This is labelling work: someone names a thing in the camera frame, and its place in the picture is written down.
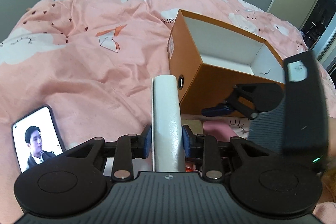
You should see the pink wallet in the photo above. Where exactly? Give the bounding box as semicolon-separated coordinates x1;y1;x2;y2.
203;121;236;141

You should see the white rectangular box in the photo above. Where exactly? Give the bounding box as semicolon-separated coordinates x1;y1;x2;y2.
151;75;185;172

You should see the white pink rabbit plush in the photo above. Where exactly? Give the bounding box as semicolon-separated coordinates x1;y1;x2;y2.
228;117;251;139

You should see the person's right hand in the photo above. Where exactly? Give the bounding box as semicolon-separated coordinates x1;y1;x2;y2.
319;156;335;203

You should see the orange cardboard storage box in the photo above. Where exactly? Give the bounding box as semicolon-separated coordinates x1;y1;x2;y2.
167;10;285;115

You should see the smartphone with lit screen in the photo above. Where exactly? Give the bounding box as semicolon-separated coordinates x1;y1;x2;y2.
11;105;66;172

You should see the pink patterned duvet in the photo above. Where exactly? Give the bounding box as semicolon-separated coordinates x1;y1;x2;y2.
1;0;322;223

